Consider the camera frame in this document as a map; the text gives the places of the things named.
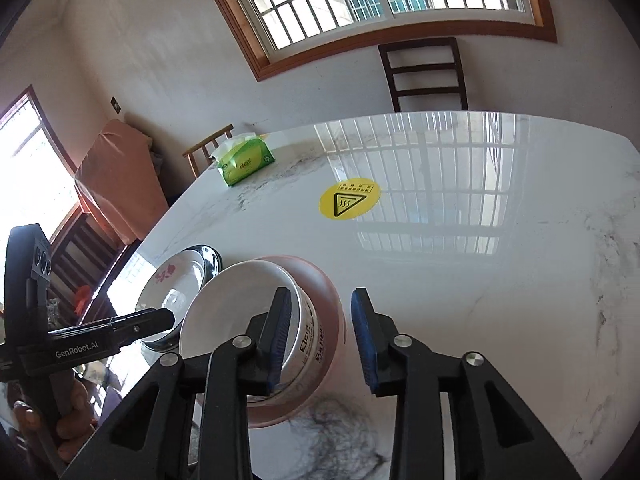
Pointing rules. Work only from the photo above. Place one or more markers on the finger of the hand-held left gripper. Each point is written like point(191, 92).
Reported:
point(145, 325)

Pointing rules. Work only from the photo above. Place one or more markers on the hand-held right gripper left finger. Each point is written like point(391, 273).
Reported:
point(281, 340)

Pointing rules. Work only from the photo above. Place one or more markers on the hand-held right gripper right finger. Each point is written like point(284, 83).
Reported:
point(362, 340)

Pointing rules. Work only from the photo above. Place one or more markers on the large white bowl pink band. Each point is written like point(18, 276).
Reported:
point(330, 320)

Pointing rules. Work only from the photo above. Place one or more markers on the white plate with red flower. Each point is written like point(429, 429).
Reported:
point(170, 280)

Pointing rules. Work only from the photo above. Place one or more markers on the white bowl blue band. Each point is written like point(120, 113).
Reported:
point(235, 310)

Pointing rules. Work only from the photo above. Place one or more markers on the blue floral plate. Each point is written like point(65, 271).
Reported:
point(212, 260)

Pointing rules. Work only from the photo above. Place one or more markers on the person's left hand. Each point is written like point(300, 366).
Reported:
point(75, 410)

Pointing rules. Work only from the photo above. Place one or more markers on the red cloth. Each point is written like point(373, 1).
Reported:
point(83, 299)

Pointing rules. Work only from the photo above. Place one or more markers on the dark hair strands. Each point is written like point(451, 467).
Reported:
point(330, 425)

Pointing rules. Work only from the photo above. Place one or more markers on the dark wooden bench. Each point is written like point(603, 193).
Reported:
point(85, 255)

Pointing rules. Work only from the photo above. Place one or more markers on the yellow round warning sticker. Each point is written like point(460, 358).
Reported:
point(350, 200)

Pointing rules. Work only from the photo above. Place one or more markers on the peach cloth covered furniture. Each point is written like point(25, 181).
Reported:
point(120, 180)

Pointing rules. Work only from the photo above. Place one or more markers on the green tissue pack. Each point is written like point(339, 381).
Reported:
point(245, 165)

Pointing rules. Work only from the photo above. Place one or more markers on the light wooden chair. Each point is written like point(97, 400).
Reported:
point(207, 141)

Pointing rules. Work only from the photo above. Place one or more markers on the wood framed side window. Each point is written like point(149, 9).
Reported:
point(30, 160)

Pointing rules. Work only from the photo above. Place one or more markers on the dark wooden chair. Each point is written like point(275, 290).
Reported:
point(420, 49)

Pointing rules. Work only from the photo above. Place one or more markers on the dark wall switch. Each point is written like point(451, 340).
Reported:
point(116, 104)

